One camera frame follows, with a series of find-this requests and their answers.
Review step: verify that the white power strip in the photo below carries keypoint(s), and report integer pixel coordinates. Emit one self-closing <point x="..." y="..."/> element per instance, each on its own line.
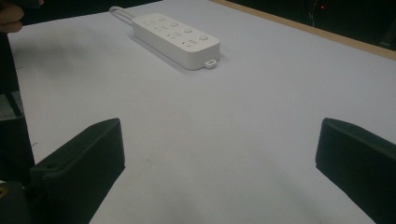
<point x="177" y="40"/>

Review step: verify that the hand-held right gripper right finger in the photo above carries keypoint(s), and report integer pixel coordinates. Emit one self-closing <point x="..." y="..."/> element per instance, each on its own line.
<point x="358" y="165"/>

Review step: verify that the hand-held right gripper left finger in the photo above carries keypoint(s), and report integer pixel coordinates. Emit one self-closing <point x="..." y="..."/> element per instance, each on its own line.
<point x="84" y="165"/>

